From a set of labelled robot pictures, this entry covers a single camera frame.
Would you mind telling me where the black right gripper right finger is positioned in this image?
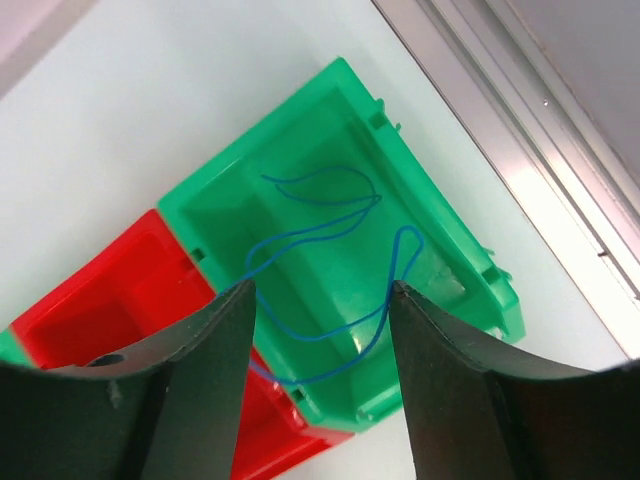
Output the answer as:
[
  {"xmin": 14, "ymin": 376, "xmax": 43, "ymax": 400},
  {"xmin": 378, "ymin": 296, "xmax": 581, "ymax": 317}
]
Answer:
[{"xmin": 391, "ymin": 281, "xmax": 639, "ymax": 479}]

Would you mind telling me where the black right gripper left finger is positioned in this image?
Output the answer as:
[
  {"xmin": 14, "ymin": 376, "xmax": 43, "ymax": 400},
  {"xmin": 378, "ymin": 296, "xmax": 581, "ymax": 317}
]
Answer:
[{"xmin": 1, "ymin": 280, "xmax": 256, "ymax": 479}]

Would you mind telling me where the red bin middle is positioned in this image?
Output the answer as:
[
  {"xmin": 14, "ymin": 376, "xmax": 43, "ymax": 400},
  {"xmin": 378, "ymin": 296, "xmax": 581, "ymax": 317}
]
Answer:
[{"xmin": 7, "ymin": 209, "xmax": 351, "ymax": 479}]

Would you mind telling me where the green bin left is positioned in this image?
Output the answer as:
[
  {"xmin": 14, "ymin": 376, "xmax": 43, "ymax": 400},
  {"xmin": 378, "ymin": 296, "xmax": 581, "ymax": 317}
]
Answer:
[{"xmin": 0, "ymin": 329, "xmax": 32, "ymax": 366}]

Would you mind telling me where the green bin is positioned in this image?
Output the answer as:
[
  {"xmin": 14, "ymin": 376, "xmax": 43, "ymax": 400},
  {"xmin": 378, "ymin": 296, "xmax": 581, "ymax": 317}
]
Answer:
[
  {"xmin": 158, "ymin": 58, "xmax": 525, "ymax": 432},
  {"xmin": 0, "ymin": 329, "xmax": 32, "ymax": 366}
]

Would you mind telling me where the green bin right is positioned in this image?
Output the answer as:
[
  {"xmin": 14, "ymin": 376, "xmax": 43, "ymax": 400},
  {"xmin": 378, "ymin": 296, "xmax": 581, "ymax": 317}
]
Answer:
[{"xmin": 158, "ymin": 58, "xmax": 525, "ymax": 432}]

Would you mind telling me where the aluminium frame rail right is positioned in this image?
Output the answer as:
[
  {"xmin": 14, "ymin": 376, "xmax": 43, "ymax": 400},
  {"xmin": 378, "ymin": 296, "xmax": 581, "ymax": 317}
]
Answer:
[{"xmin": 376, "ymin": 1, "xmax": 639, "ymax": 358}]

